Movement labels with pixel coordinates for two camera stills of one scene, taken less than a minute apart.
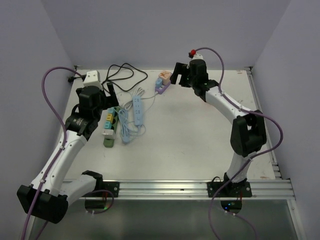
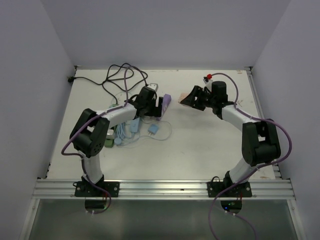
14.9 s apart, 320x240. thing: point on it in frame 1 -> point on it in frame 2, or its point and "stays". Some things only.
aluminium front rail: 271,190 stays
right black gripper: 180,69 -> 198,91
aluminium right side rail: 276,166 stays
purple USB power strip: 162,88 -> 166,100
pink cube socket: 165,75 -> 182,95
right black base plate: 231,189 stays
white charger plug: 108,134 stays
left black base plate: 112,186 stays
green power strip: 109,142 stays
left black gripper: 110,101 -> 156,112
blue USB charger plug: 159,82 -> 153,128
